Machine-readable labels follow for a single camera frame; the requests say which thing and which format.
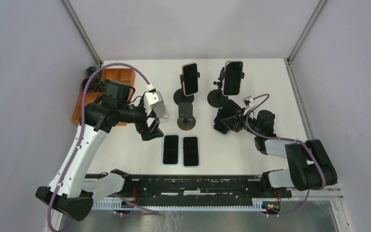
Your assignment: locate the white cased rear left phone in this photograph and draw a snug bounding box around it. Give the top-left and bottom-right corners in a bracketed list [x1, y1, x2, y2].
[182, 63, 199, 96]

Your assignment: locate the black rear right stand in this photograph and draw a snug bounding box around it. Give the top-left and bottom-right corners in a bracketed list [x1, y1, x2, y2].
[207, 67, 229, 108]

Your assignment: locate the brown round base stand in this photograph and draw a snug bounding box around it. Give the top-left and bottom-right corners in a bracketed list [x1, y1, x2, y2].
[177, 102, 196, 131]

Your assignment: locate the light blue cased phone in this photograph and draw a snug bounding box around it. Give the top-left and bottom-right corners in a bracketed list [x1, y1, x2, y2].
[162, 135, 180, 166]

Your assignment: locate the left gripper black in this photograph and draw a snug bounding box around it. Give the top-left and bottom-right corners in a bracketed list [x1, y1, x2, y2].
[118, 98, 164, 140]

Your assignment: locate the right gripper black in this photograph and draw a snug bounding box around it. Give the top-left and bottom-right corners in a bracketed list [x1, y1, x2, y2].
[221, 107, 261, 136]

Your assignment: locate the lilac cased phone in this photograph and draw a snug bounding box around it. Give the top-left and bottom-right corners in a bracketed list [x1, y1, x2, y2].
[183, 137, 200, 167]

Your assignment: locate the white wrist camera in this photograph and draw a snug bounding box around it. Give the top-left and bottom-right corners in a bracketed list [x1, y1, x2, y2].
[243, 96, 257, 108]
[143, 91, 167, 118]

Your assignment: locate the dark coiled cable bundle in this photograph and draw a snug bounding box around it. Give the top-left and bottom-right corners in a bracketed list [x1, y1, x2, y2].
[82, 78, 99, 93]

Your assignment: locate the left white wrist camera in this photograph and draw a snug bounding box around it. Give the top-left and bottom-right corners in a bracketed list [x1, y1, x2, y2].
[143, 91, 167, 118]

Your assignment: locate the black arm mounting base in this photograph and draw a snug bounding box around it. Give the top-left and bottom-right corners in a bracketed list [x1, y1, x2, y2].
[118, 174, 292, 206]

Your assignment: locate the black phone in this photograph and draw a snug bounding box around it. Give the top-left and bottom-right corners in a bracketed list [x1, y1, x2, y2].
[214, 100, 232, 124]

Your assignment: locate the black folding phone stand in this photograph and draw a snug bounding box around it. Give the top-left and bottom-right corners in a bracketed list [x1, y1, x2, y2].
[214, 123, 230, 135]

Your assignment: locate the white slotted cable duct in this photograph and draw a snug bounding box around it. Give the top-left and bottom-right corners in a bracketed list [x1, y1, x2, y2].
[92, 198, 266, 212]

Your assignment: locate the white cased rear right phone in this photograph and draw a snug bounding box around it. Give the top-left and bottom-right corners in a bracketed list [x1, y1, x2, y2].
[223, 61, 244, 96]

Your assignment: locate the green bundle at corner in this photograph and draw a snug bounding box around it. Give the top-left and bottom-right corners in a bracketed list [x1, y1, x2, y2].
[86, 66, 102, 79]

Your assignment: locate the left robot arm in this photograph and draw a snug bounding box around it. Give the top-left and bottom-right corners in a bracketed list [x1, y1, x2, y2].
[35, 81, 166, 221]

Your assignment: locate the silver white phone stand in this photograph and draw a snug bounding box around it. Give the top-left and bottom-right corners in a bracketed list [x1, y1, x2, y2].
[159, 112, 169, 123]

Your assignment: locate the white cased phone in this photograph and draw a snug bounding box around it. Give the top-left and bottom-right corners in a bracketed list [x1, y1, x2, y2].
[223, 61, 244, 96]
[182, 63, 199, 96]

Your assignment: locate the black rear left stand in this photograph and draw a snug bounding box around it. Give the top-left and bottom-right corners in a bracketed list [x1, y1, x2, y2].
[173, 72, 200, 105]

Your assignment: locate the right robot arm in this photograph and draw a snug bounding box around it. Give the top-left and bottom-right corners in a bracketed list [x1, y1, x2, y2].
[214, 100, 338, 197]

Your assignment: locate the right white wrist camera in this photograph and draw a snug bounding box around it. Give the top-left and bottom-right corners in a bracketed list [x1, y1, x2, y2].
[243, 96, 257, 108]

